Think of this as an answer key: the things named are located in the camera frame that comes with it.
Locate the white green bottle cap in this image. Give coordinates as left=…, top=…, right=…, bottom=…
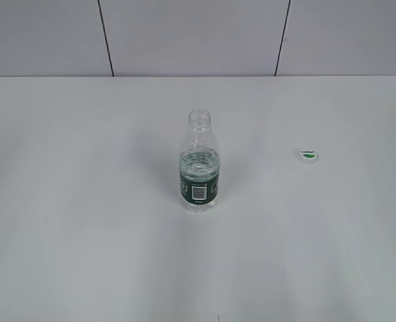
left=293, top=149, right=319, bottom=164

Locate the clear water bottle green label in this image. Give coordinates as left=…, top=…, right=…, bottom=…
left=178, top=109, right=220, bottom=212

